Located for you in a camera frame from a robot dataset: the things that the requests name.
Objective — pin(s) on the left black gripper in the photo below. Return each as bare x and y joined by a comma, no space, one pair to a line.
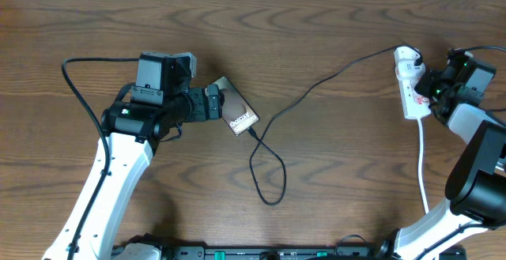
202,111

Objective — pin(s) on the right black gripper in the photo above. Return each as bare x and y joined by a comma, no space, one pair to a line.
424,86

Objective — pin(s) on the Galaxy smartphone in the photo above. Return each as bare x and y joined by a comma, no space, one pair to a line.
236,111

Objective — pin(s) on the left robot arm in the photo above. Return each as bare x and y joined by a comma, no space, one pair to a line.
129,136

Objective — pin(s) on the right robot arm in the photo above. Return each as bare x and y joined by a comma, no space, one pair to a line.
475,193

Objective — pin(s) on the white USB charger plug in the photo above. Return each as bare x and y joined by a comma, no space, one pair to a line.
406,54

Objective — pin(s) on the white power strip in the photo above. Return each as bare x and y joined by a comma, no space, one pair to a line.
414,105

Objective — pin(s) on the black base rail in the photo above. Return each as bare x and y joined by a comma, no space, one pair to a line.
362,251

